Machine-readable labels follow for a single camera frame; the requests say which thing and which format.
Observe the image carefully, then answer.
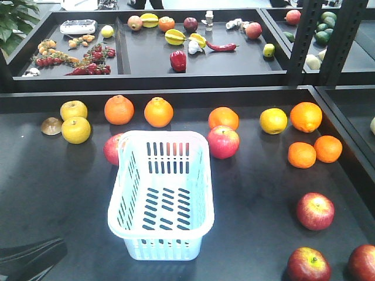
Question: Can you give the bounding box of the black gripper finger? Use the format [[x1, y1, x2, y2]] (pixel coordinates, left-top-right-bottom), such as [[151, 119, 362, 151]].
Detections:
[[1, 237, 67, 280]]

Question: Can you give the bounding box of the red apple on stand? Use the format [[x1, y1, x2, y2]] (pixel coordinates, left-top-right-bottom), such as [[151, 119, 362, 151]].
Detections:
[[207, 125, 240, 159]]

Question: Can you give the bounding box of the red apple behind basket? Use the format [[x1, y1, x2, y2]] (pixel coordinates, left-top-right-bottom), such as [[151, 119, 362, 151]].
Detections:
[[103, 133, 123, 166]]

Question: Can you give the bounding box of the yellow apple front left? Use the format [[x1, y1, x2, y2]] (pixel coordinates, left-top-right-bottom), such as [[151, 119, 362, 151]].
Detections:
[[62, 116, 91, 145]]

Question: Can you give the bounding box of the yellow starfruit front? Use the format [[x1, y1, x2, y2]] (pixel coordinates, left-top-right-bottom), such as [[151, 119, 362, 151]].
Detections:
[[165, 29, 186, 46]]

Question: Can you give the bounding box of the white digital scale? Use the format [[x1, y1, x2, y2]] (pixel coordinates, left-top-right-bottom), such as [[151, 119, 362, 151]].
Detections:
[[60, 19, 97, 35]]

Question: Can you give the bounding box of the black wooden produce stand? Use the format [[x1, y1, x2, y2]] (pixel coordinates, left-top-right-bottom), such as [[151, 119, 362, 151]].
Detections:
[[1, 9, 374, 280]]

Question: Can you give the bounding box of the red apple edge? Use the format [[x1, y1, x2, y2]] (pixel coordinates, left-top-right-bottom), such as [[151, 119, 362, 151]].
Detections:
[[348, 244, 374, 281]]

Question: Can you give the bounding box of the red bell pepper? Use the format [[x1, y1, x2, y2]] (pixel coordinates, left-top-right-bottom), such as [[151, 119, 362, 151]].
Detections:
[[169, 50, 186, 72]]

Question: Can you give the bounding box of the small orange fruit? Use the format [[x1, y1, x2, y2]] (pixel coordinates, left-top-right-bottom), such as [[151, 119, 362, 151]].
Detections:
[[288, 142, 316, 169]]

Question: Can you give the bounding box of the white garlic bulb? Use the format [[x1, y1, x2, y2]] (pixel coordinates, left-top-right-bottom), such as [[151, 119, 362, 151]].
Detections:
[[187, 40, 203, 55]]

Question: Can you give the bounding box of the yellow apple back left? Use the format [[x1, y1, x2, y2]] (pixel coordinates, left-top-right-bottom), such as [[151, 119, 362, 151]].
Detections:
[[60, 100, 88, 121]]

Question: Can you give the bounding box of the small orange right one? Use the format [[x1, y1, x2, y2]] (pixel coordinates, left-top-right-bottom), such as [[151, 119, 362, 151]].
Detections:
[[314, 135, 343, 163]]

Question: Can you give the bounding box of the yellow green apple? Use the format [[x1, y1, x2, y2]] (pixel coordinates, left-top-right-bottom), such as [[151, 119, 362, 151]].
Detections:
[[260, 108, 288, 135]]

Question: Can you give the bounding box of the orange back left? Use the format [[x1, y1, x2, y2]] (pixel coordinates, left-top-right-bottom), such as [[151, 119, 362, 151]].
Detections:
[[104, 95, 135, 125]]

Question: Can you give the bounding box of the red chili pepper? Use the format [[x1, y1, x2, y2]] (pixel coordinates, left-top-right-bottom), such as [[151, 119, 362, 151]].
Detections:
[[206, 41, 238, 52]]

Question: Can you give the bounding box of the red tomato fruit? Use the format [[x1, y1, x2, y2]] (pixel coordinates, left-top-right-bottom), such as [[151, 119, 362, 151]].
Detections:
[[285, 9, 301, 25]]

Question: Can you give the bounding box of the light blue plastic basket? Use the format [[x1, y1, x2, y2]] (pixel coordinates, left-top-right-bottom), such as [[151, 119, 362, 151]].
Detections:
[[108, 131, 214, 261]]

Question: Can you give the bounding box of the orange back middle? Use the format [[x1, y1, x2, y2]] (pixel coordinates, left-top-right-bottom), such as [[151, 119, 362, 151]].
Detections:
[[144, 97, 174, 128]]

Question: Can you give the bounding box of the grapefruit orange fruit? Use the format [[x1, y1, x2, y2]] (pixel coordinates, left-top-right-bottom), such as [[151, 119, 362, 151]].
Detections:
[[208, 107, 240, 131]]

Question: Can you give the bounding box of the orange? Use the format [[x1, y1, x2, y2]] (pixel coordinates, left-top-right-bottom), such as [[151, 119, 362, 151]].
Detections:
[[144, 97, 174, 128], [104, 95, 135, 125]]

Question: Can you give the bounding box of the green potted plant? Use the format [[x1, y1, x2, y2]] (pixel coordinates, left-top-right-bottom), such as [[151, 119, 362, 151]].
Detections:
[[1, 0, 39, 56]]

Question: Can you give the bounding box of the red apple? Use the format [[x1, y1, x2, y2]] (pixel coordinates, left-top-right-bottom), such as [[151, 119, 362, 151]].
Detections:
[[287, 246, 331, 281], [296, 192, 335, 231], [103, 133, 123, 166], [207, 125, 240, 159]]

